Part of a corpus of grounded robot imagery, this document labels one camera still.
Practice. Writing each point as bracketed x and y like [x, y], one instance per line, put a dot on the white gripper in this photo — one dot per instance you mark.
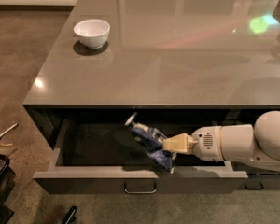
[206, 144]

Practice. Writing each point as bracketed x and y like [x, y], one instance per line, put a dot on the blue chip bag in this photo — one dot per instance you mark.
[151, 140]

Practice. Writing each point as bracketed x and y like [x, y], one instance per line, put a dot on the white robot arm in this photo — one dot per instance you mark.
[255, 145]

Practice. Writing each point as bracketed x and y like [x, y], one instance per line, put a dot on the open grey top drawer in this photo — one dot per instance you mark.
[100, 158]

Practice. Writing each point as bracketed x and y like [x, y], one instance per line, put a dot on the grey kitchen counter cabinet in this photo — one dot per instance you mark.
[179, 64]

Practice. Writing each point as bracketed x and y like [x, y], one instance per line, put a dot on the black object on floor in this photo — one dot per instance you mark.
[70, 216]

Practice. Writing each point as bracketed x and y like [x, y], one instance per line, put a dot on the white ceramic bowl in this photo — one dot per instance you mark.
[92, 33]

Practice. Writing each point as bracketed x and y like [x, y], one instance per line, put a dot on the metal rod on floor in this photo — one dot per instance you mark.
[8, 130]

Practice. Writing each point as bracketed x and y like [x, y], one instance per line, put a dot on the black bin with bottle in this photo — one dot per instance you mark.
[6, 181]

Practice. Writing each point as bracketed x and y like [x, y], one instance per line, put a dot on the metal drawer handle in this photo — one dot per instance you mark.
[140, 188]

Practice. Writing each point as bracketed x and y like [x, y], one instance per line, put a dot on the lower right drawer handle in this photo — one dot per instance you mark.
[254, 185]

